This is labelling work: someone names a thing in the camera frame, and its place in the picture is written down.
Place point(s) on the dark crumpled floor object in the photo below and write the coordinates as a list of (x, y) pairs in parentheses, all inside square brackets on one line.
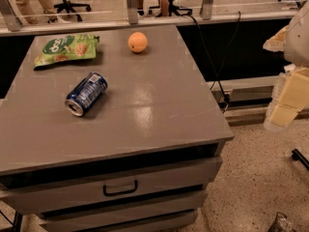
[(281, 224)]

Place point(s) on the standing person beige trousers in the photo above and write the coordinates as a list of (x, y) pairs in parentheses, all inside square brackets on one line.
[(25, 8)]

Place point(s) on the blue pepsi can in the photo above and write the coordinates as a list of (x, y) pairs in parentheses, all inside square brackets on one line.
[(85, 94)]

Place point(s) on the orange fruit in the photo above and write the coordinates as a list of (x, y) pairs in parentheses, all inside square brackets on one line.
[(137, 42)]

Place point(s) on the grey drawer cabinet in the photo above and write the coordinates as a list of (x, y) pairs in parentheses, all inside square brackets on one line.
[(157, 123)]

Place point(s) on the black drawer handle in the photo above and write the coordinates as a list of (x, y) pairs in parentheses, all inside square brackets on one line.
[(121, 189)]

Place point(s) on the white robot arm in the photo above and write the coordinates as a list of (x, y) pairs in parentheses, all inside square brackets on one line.
[(296, 49)]

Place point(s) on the green chip bag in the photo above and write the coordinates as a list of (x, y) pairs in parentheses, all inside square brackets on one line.
[(68, 48)]

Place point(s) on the black floor bar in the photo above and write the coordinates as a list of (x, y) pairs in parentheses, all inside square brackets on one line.
[(296, 155)]

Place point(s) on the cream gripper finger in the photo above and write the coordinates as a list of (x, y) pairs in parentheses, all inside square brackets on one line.
[(290, 95), (277, 42)]

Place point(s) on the black office chair left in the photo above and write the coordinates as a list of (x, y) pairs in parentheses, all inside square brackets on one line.
[(69, 7)]

